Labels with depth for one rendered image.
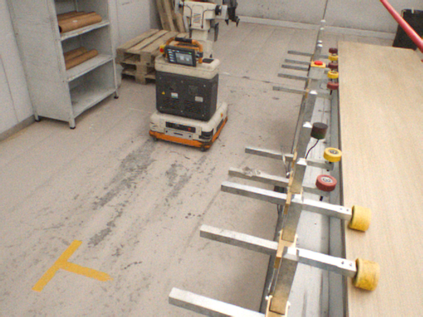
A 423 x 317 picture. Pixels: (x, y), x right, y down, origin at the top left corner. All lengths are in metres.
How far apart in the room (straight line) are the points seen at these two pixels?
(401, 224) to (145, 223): 1.68
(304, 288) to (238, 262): 0.91
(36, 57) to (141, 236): 2.03
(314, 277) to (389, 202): 0.41
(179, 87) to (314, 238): 1.99
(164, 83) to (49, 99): 1.20
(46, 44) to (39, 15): 0.25
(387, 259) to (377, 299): 0.18
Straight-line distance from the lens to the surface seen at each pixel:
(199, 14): 3.34
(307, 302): 1.43
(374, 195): 1.54
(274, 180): 1.54
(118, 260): 2.34
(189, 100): 3.21
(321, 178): 1.54
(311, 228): 1.71
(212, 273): 2.24
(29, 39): 3.69
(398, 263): 1.29
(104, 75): 4.45
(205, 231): 1.11
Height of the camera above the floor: 1.73
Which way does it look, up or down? 32 degrees down
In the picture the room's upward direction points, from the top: 4 degrees clockwise
